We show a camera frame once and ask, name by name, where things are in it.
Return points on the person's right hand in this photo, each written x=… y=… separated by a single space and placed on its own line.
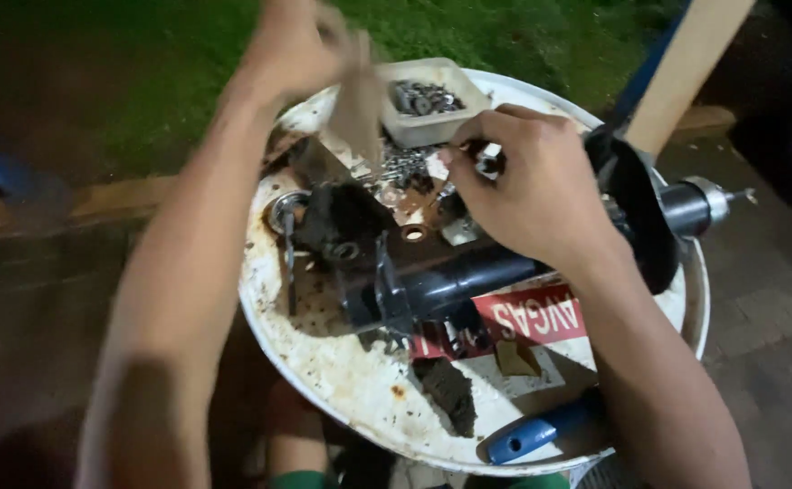
x=538 y=183

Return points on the person's left hand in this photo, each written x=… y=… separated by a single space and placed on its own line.
x=291 y=51

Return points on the person's left fingers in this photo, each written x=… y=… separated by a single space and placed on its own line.
x=345 y=41

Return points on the small metal nut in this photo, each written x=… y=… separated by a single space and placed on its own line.
x=489 y=159

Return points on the heap of metal washers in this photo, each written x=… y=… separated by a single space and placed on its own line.
x=426 y=98

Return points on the white plastic tray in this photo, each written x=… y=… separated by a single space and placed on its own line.
x=437 y=126

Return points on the pile of loose screws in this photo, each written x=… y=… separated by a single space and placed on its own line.
x=406 y=166

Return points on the thin metal rod tool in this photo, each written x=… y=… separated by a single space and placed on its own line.
x=291 y=271

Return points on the white rusty metal drum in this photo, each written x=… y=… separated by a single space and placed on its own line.
x=342 y=367

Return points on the red sign with white print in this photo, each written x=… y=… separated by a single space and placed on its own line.
x=532 y=316

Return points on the wooden beam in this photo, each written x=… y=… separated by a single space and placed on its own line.
x=691 y=68

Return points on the small brown cardboard scrap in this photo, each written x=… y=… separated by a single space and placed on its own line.
x=515 y=360

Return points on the person's leg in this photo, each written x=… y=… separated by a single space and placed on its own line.
x=294 y=428

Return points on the dark vehicle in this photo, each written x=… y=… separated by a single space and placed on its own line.
x=786 y=102

